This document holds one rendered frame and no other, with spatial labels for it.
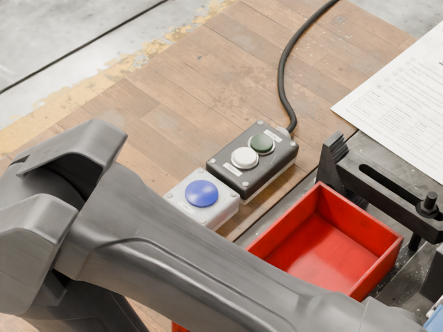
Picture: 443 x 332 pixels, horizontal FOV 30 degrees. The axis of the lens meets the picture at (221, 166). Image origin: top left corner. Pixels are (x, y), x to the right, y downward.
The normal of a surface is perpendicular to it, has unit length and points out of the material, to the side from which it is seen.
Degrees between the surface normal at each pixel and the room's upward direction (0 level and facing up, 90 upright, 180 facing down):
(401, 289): 0
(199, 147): 0
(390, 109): 1
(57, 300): 63
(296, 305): 20
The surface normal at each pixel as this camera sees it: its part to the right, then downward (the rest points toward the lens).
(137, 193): 0.36, -0.51
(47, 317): -0.32, 0.69
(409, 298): 0.04, -0.65
